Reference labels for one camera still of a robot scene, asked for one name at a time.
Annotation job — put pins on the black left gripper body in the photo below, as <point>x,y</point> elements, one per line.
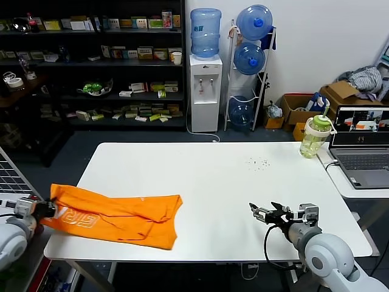
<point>44,210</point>

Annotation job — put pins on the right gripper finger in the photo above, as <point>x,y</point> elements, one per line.
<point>260,213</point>
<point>281,210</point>

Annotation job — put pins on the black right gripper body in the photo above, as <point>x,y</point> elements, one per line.
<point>281,217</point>

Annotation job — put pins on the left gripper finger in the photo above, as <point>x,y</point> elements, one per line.
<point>56,211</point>

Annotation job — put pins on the orange t-shirt white print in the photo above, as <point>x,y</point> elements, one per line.
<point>121,219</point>

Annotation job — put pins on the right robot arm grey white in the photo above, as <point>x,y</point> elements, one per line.
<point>328,255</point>

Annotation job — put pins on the cardboard box holding clothes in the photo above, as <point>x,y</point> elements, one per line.
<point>343,91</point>

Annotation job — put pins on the grey pile of clothes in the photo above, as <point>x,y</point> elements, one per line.
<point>366,77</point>

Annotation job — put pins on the red white cart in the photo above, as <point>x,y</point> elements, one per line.
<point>42,270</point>

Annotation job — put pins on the small brown cardboard box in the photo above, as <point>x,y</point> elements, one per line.
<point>299,132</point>

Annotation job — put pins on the clear bottle green lid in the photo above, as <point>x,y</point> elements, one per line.
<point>314,137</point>

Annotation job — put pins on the small orange cardboard box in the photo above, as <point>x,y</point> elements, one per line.
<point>274,122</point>

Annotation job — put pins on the grey open laptop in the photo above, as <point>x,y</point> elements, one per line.
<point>361,158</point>

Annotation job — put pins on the large open cardboard box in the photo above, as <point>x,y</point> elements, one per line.
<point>296,114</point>

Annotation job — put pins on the crumpled plastic bag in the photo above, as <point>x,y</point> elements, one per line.
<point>274,111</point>

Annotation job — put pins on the blue water jug lying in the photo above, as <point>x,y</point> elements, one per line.
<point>254,22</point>
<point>240,111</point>
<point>249,59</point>

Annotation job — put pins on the blue white bag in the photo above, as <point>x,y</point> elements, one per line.
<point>317,102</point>

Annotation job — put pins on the black stand beside rack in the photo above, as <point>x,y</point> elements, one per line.
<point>265,86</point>

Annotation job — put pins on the dark bowl green contents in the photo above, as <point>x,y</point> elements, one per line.
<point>95,88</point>

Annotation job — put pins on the white water dispenser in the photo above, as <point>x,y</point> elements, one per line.
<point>205,97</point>

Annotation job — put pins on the white tape roll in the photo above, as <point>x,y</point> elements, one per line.
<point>14,82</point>

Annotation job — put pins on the white metal jug rack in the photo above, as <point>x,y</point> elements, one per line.
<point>231,79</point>

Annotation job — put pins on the black shelving unit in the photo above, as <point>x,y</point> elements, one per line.
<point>91,73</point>

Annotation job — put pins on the blue glass bottle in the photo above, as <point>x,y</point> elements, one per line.
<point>64,54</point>

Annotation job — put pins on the dark blue hanging cloth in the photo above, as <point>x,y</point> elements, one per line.
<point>269,41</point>

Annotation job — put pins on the white paper cup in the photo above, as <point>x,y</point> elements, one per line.
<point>177,58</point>

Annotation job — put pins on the beige hanging cloth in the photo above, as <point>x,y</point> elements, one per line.
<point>235,33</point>

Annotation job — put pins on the shiny dark round bowl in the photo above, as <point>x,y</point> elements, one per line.
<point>20,25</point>

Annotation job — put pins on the cola bottle red label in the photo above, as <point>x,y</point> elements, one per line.
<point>33,22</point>

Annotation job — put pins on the upright blue water jug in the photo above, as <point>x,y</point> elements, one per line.
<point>205,33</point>

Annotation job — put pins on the pink print carton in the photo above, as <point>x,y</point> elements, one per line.
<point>166,19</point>

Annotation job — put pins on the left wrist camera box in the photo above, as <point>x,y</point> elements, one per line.
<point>25,207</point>

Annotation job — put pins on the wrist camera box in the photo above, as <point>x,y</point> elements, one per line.
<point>25,207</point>
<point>308,214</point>

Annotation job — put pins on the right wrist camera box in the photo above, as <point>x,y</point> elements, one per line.
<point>308,214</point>

